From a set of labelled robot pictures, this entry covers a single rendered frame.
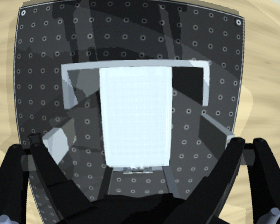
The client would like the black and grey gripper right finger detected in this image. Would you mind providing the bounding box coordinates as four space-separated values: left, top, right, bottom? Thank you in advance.
163 114 280 224

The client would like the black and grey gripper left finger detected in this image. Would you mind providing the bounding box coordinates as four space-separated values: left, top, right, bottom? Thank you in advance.
0 117 114 224

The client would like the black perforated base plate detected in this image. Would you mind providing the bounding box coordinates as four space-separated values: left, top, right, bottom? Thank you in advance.
13 0 245 202

